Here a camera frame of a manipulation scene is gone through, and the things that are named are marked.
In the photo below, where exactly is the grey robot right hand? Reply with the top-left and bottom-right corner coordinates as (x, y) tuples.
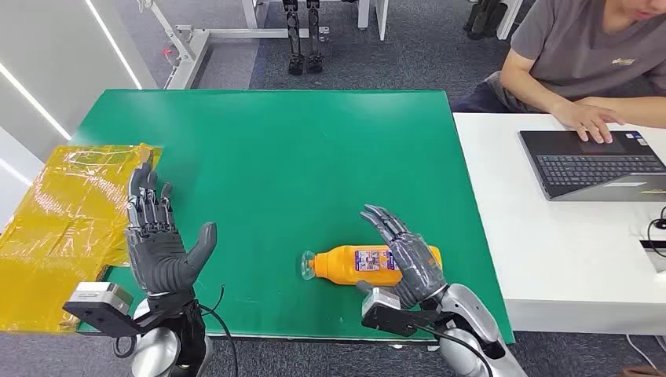
(356, 203), (449, 309)

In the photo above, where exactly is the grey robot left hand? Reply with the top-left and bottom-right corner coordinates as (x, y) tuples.
(125, 161), (218, 298)

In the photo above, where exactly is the orange plastic bottle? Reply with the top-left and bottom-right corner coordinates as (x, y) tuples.
(301, 244), (444, 288)

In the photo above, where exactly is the yellow film-wrapped box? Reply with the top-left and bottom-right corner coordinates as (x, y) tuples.
(0, 143), (164, 335)

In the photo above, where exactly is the white desk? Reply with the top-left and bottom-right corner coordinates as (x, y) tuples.
(452, 112), (666, 337)

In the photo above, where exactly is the green table mat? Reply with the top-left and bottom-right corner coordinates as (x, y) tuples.
(69, 89), (516, 345)

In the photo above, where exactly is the dark grey laptop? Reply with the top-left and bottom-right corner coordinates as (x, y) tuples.
(518, 129), (666, 203)

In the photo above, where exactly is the person's right hand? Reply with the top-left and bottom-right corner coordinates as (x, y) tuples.
(550, 100), (627, 145)

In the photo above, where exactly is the black robot leg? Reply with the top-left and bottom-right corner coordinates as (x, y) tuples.
(282, 0), (306, 77)
(306, 0), (324, 75)

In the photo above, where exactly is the white table leg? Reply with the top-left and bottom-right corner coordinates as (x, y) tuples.
(357, 0), (390, 42)

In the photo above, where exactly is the person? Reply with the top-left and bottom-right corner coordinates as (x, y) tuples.
(450, 0), (666, 145)

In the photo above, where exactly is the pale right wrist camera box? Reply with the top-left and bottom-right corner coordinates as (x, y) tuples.
(360, 286), (443, 338)

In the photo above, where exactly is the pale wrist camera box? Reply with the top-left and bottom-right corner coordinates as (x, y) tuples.
(62, 281), (153, 339)
(360, 286), (443, 338)

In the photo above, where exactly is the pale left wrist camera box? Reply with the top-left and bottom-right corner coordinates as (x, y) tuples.
(62, 281), (153, 339)

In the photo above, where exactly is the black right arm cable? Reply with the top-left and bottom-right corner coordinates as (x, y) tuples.
(411, 322), (496, 377)

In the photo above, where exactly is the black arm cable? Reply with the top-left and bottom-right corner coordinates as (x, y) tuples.
(411, 322), (496, 377)
(112, 284), (240, 377)

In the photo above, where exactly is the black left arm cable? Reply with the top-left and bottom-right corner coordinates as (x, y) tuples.
(112, 284), (240, 377)

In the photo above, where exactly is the white metal frame stand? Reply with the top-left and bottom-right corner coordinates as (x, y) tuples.
(137, 0), (332, 91)

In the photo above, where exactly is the white floor cable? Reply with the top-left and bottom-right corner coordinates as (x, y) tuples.
(625, 334), (666, 372)

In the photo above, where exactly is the black desk cable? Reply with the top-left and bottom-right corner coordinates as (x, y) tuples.
(646, 206), (666, 259)

